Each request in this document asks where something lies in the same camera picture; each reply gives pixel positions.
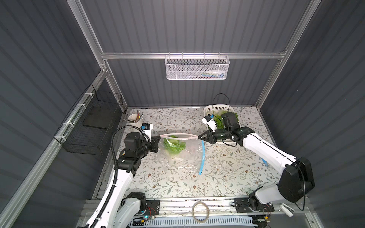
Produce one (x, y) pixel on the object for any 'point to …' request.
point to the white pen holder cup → (134, 119)
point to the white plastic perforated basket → (211, 109)
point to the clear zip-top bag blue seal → (198, 171)
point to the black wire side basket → (87, 128)
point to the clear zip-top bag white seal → (192, 156)
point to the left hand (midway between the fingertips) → (160, 138)
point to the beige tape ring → (193, 214)
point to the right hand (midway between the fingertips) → (202, 136)
